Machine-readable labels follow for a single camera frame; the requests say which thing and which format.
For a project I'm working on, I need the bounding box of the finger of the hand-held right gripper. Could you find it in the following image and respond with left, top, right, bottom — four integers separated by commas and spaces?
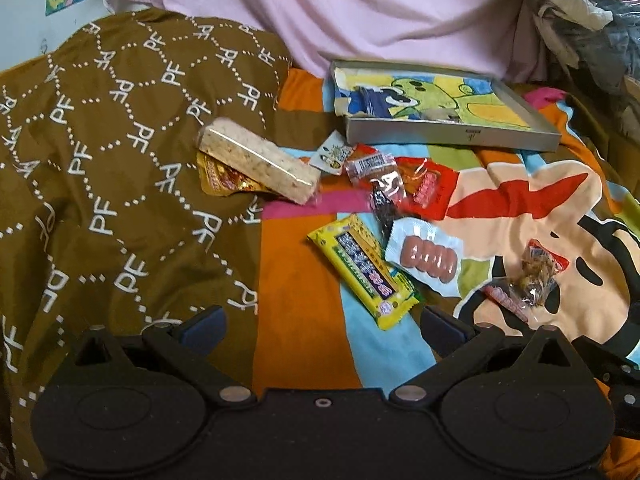
575, 337, 640, 436

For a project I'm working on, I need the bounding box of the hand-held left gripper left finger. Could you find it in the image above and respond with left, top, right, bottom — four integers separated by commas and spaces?
60, 305, 258, 408

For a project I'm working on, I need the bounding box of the clear dried snack packet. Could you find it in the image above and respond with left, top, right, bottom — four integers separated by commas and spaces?
510, 240, 563, 318

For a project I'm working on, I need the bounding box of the small pink-red packet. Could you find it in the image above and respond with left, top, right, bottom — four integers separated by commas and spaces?
480, 282, 531, 323

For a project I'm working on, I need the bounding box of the dark snack packet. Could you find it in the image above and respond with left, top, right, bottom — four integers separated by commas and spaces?
369, 170, 407, 241

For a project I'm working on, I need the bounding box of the rice cracker bar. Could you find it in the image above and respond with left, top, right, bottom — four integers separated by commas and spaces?
197, 116, 322, 206

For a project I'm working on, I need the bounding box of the colourful cartoon bed sheet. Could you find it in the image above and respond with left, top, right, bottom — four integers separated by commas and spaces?
252, 67, 640, 480

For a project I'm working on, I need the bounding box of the pink cloth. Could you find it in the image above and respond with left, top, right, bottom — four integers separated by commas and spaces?
102, 0, 551, 83

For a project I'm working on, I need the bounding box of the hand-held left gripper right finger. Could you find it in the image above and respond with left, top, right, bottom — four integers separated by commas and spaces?
387, 305, 586, 408

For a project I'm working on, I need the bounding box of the gold snack packet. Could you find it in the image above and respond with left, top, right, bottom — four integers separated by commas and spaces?
196, 152, 271, 196

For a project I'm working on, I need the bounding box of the brown printed blanket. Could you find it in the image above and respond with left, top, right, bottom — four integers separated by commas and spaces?
0, 7, 293, 480

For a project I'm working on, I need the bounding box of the white cartoon snack packet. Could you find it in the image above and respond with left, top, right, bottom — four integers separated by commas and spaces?
307, 130, 353, 176

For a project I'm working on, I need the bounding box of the red snack packet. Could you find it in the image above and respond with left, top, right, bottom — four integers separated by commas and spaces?
395, 156, 460, 222

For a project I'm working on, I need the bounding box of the grey cartoon-print box lid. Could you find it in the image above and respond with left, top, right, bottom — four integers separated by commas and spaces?
330, 59, 563, 153

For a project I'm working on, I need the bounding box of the yellow snack packet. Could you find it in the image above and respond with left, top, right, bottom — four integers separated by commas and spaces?
306, 213, 420, 332

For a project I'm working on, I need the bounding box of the white sausage packet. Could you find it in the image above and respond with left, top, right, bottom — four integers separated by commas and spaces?
384, 217, 465, 297

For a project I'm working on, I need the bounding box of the plastic bag of clothes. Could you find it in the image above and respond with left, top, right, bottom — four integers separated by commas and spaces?
512, 0, 640, 111

